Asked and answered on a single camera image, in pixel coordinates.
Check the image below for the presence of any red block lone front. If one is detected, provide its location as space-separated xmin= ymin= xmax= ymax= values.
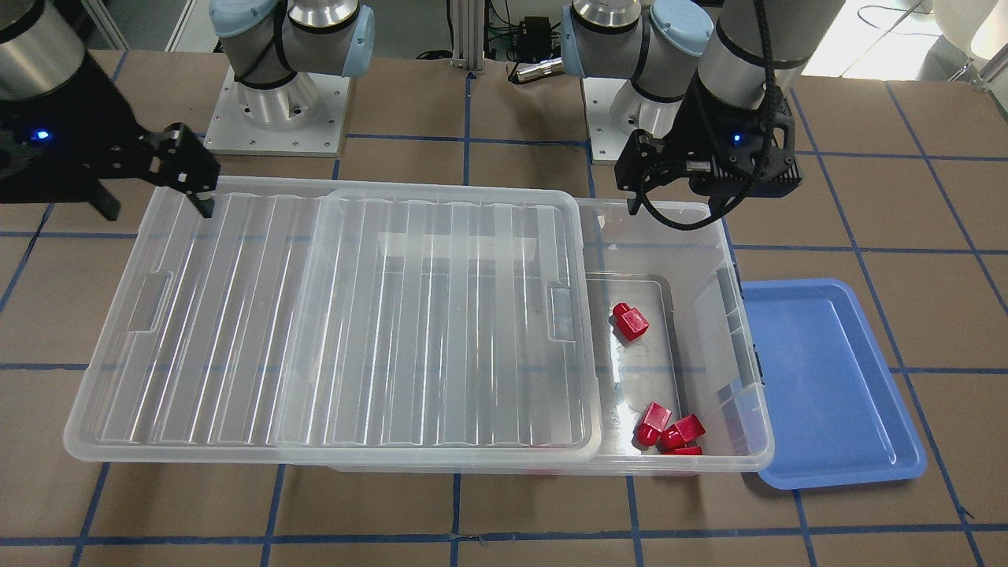
xmin=612 ymin=302 xmax=650 ymax=343

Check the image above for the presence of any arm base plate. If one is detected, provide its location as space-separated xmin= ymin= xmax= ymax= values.
xmin=204 ymin=69 xmax=352 ymax=158
xmin=582 ymin=78 xmax=683 ymax=165

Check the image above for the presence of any clear plastic storage box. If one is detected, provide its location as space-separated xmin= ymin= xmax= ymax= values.
xmin=316 ymin=197 xmax=775 ymax=476

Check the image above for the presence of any red block cluster upper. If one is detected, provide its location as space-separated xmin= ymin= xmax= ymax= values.
xmin=634 ymin=402 xmax=671 ymax=448

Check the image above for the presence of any aluminium profile post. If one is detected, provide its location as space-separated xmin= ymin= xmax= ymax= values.
xmin=446 ymin=1 xmax=490 ymax=76

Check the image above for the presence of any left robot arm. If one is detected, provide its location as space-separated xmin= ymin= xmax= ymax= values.
xmin=561 ymin=1 xmax=843 ymax=231

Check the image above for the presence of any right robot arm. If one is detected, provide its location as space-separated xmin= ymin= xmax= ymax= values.
xmin=1 ymin=1 xmax=221 ymax=221

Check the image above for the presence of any clear plastic box lid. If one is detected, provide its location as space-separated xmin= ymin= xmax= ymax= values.
xmin=64 ymin=176 xmax=602 ymax=473

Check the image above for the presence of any red block cluster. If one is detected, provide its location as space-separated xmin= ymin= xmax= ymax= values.
xmin=658 ymin=415 xmax=706 ymax=451
xmin=634 ymin=402 xmax=671 ymax=448
xmin=659 ymin=446 xmax=703 ymax=456

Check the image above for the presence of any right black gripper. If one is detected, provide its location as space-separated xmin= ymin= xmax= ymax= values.
xmin=1 ymin=102 xmax=221 ymax=221

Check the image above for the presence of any blue plastic tray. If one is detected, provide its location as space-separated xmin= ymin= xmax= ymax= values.
xmin=743 ymin=279 xmax=928 ymax=491

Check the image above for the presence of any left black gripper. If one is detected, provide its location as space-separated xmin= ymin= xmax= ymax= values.
xmin=615 ymin=87 xmax=804 ymax=216

